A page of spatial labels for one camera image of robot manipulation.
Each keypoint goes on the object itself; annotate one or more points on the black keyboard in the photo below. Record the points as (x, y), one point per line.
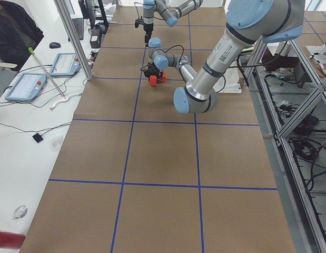
(78, 24)

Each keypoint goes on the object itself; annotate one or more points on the black computer mouse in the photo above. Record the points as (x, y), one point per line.
(54, 45)

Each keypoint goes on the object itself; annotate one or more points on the far blue teach pendant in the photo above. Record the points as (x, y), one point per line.
(65, 64)

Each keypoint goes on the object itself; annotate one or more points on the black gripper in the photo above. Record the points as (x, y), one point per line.
(148, 28)
(153, 71)

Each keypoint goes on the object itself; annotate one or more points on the blue teach pendant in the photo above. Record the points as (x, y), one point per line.
(65, 64)
(27, 87)

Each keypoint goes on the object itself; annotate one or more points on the red block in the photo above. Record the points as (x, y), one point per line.
(153, 80)

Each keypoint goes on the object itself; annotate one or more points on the black computer monitor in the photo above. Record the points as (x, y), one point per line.
(95, 13)

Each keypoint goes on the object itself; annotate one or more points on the red object table edge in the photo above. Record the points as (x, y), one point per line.
(9, 240)

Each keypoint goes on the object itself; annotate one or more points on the person in black jacket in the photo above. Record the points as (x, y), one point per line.
(18, 33)

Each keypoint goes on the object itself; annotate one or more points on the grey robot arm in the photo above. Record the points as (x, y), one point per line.
(170, 16)
(246, 22)

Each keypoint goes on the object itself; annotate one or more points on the near blue teach pendant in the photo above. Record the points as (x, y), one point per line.
(27, 87)

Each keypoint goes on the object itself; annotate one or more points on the metal rod green tip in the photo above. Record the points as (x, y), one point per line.
(31, 51)

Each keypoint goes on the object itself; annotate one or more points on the small black square pad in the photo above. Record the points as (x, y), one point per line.
(37, 138)

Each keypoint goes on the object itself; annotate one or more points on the aluminium frame post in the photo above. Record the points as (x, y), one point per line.
(71, 32)

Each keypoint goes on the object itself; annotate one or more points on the black box with label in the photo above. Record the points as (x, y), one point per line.
(95, 40)

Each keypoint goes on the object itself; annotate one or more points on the aluminium frame rack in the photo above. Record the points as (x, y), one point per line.
(289, 90)

